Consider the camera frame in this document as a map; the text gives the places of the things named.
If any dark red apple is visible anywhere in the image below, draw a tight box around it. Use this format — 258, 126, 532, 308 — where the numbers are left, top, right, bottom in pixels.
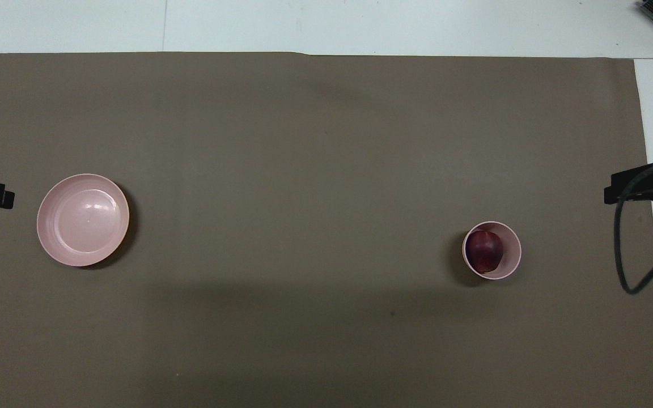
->
467, 229, 503, 274

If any pink plate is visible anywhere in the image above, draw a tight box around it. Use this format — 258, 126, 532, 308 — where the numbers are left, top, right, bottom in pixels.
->
36, 173, 130, 267

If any pink bowl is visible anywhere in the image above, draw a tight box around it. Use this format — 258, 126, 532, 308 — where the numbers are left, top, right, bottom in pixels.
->
462, 221, 522, 281

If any brown table mat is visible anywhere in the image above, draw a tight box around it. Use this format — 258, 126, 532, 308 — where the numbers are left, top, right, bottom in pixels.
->
0, 52, 653, 408

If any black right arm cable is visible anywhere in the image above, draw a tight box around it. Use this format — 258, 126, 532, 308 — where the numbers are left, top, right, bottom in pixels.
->
614, 158, 653, 295

